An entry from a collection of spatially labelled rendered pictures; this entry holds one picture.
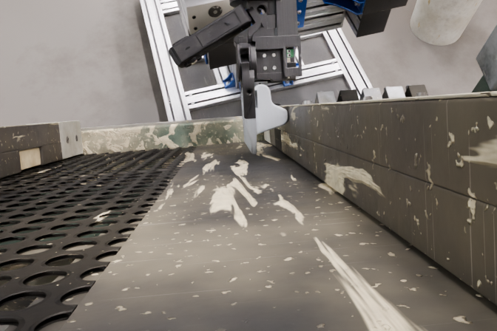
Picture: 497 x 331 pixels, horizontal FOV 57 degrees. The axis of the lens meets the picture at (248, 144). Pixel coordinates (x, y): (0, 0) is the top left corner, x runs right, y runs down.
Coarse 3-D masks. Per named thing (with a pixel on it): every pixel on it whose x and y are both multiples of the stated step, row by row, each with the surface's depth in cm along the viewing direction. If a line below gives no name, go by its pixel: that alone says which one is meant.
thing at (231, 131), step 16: (128, 128) 99; (144, 128) 99; (160, 128) 99; (176, 128) 99; (192, 128) 100; (208, 128) 100; (224, 128) 100; (240, 128) 100; (96, 144) 99; (112, 144) 99; (128, 144) 99; (144, 144) 99; (160, 144) 99; (176, 144) 100; (192, 144) 100; (208, 144) 100
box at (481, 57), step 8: (496, 24) 119; (496, 32) 119; (488, 40) 123; (496, 40) 119; (488, 48) 123; (496, 48) 119; (480, 56) 127; (488, 56) 123; (496, 56) 120; (480, 64) 128; (488, 64) 124; (496, 64) 120; (488, 72) 124; (496, 72) 120; (488, 80) 124; (496, 80) 121; (496, 88) 123
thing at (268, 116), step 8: (256, 88) 59; (264, 88) 60; (264, 96) 60; (264, 104) 60; (272, 104) 60; (256, 112) 60; (264, 112) 60; (272, 112) 60; (280, 112) 60; (248, 120) 59; (256, 120) 60; (264, 120) 60; (272, 120) 60; (280, 120) 60; (248, 128) 60; (256, 128) 60; (264, 128) 60; (272, 128) 60; (248, 136) 60; (256, 136) 60; (248, 144) 61; (256, 144) 61; (256, 152) 62
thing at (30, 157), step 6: (24, 150) 71; (30, 150) 73; (36, 150) 75; (24, 156) 71; (30, 156) 73; (36, 156) 75; (24, 162) 70; (30, 162) 73; (36, 162) 75; (24, 168) 70
